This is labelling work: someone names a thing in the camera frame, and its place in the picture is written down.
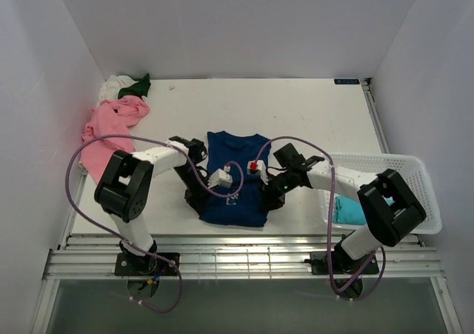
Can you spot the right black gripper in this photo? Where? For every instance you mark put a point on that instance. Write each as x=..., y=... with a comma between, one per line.
x=272, y=200

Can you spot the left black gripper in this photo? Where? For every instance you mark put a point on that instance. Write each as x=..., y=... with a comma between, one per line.
x=198, y=200

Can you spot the navy blue printed t-shirt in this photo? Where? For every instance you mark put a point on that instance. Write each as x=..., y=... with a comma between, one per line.
x=242, y=207

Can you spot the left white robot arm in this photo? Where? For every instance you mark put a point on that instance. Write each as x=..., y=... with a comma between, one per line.
x=124, y=187

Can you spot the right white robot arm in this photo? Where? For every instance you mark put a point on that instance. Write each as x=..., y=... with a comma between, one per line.
x=390, y=208

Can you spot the rolled turquoise t-shirt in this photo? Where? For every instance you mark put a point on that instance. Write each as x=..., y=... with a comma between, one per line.
x=348, y=211

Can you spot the white plastic basket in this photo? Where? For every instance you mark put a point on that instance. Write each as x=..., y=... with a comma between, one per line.
x=411, y=169

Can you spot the blue label sticker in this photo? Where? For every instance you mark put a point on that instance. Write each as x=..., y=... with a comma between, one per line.
x=346, y=81

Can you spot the pink t-shirt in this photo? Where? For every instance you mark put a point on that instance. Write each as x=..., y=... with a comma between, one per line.
x=110, y=122

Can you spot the dark green t-shirt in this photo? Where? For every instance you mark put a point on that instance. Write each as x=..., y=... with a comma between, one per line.
x=139, y=88

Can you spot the white t-shirt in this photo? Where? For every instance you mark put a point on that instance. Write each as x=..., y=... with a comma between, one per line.
x=110, y=89

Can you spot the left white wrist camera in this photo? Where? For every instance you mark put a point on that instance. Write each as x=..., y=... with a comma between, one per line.
x=221, y=178

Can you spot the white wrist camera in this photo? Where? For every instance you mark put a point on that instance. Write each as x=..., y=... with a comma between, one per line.
x=258, y=168
x=221, y=178

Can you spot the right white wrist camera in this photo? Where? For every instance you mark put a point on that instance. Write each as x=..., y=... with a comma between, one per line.
x=258, y=168

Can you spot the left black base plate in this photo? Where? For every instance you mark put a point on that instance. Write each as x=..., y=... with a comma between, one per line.
x=132, y=265

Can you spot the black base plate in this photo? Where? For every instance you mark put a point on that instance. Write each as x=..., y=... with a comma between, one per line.
x=319, y=264
x=132, y=265

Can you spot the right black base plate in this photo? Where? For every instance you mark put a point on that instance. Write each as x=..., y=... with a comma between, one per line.
x=319, y=264

